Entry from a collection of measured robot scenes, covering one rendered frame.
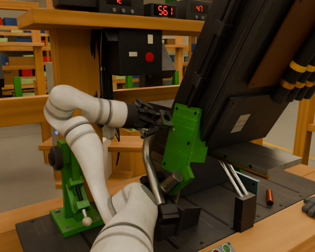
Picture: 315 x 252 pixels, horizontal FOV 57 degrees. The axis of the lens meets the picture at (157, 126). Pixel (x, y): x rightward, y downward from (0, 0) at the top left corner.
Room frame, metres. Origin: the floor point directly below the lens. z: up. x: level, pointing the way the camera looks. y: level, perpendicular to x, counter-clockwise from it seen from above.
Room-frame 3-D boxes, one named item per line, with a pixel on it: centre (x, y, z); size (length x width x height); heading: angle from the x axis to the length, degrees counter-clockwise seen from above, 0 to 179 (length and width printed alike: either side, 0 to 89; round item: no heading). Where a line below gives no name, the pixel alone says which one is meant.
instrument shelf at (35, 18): (1.17, 0.02, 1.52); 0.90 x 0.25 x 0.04; 124
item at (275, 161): (0.91, -0.24, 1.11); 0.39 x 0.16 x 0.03; 34
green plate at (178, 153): (0.86, -0.10, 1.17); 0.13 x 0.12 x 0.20; 124
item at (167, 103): (1.13, -0.13, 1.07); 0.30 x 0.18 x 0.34; 124
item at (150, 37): (1.06, 0.09, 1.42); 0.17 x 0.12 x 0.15; 124
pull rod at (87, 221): (0.77, 0.21, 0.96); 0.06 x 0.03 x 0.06; 34
